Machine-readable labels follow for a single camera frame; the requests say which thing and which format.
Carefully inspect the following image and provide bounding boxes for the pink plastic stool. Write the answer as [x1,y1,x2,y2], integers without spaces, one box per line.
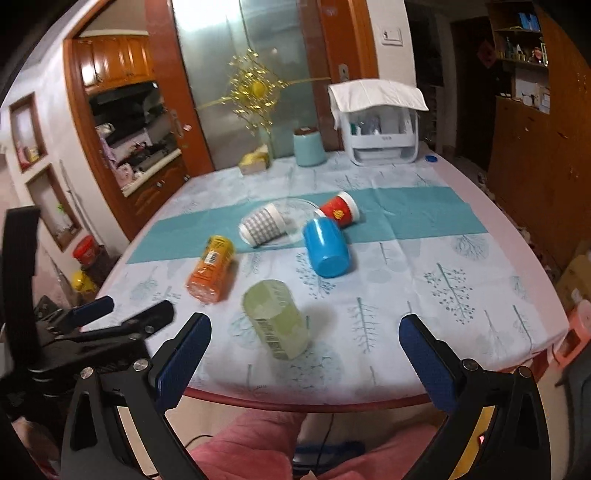
[551,299,591,367]

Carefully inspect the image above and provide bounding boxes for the white cloth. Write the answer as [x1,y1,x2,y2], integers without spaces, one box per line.
[328,78,430,131]

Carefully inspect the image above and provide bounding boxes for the blue plastic cup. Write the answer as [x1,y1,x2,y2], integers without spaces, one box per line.
[303,217,352,278]

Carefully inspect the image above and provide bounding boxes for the light teal canister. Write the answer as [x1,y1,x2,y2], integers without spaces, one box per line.
[293,127,326,168]

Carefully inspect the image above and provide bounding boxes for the tall wooden shelf cabinet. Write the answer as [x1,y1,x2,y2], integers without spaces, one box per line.
[487,0,591,278]

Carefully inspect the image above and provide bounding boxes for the clear glass cup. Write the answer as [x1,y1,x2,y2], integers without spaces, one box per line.
[249,198,324,250]

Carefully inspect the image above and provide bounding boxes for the tree-print tablecloth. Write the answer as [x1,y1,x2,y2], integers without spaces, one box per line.
[99,142,571,403]

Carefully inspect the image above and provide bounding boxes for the white storage organizer box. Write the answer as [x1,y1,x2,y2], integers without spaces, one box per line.
[339,105,420,166]

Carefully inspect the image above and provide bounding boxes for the translucent green cup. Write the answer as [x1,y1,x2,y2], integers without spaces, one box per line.
[243,279,311,361]

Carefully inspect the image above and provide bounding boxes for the teal table runner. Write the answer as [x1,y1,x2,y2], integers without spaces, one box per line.
[126,187,489,265]

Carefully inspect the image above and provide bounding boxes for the yellow container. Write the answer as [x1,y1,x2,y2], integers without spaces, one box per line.
[71,270,99,296]

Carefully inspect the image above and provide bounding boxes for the wooden kitchen lower cabinet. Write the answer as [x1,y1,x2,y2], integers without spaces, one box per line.
[121,157,191,232]

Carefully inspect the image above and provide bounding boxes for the wooden kitchen upper cabinet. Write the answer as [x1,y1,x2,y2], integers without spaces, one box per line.
[75,36,156,88]

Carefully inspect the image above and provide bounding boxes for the red plastic jar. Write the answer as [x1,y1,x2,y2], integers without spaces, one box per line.
[72,235,100,267]

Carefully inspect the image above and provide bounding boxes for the red paper cup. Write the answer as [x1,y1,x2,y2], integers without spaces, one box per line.
[314,191,361,228]

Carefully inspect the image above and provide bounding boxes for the cardboard box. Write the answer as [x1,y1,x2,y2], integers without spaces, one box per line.
[554,249,591,315]

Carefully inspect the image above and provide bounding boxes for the orange plastic bottle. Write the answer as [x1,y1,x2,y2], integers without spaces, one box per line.
[185,235,236,304]

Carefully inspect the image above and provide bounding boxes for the wooden kitchen cabinet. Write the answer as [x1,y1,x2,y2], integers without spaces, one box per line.
[121,157,191,232]
[75,36,156,88]

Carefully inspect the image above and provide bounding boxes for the yellow tissue box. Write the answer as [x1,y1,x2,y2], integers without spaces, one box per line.
[237,144,271,175]

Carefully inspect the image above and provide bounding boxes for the white checkered cup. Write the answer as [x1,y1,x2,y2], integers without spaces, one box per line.
[239,205,286,247]

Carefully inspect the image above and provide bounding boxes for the gold decorative flower bouquet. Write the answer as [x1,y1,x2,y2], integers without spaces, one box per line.
[196,48,331,160]

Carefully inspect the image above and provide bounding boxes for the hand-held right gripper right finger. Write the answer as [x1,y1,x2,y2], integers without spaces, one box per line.
[398,314,552,480]

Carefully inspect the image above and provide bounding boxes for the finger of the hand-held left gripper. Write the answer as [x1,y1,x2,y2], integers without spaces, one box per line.
[55,300,175,345]
[46,295,115,331]

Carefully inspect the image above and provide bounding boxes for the person's pink trousers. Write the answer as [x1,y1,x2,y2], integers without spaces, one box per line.
[187,408,444,480]

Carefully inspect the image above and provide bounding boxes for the red-rimmed round table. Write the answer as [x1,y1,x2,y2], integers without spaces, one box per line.
[184,344,561,413]

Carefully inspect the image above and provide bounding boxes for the frosted glass door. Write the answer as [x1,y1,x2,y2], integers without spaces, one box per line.
[172,0,334,172]

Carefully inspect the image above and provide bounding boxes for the black cable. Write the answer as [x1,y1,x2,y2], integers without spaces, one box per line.
[185,412,335,478]

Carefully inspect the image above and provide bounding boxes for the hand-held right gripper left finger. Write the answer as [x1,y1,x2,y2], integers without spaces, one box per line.
[60,312,213,480]

